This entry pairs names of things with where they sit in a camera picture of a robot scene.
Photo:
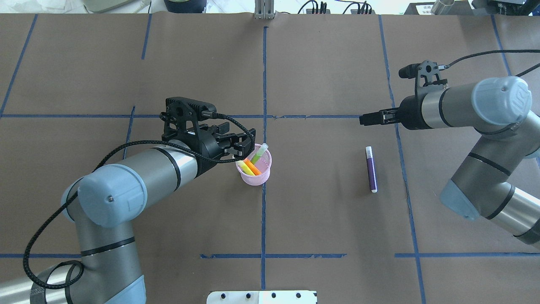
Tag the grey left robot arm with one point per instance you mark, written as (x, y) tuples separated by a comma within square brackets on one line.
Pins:
[(102, 206)]

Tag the aluminium frame post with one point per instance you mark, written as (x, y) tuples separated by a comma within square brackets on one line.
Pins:
[(264, 9)]

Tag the metal cup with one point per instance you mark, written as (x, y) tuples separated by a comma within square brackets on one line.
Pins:
[(442, 7)]

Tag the green marker pen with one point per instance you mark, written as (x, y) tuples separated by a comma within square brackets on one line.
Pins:
[(259, 153)]

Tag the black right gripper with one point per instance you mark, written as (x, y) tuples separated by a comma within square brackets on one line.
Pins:
[(408, 113)]

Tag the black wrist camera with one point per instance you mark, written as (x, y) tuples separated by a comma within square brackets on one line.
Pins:
[(427, 77), (182, 116)]

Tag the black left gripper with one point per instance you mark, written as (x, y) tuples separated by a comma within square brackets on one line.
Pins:
[(207, 153)]

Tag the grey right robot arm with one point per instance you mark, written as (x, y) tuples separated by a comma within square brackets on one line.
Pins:
[(500, 110)]

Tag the pink mesh pen holder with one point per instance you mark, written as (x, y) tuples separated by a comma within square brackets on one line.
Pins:
[(264, 165)]

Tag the purple marker pen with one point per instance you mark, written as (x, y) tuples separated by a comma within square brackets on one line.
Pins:
[(372, 179)]

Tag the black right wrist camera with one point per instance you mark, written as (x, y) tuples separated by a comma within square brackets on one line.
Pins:
[(427, 77)]

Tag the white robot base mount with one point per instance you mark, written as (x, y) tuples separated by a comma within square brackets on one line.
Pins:
[(263, 297)]

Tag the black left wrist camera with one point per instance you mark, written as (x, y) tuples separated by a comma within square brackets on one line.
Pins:
[(182, 116)]

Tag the yellow marker pen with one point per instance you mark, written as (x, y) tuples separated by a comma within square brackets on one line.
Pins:
[(245, 168)]

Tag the orange marker pen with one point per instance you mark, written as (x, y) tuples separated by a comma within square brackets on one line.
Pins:
[(252, 166)]

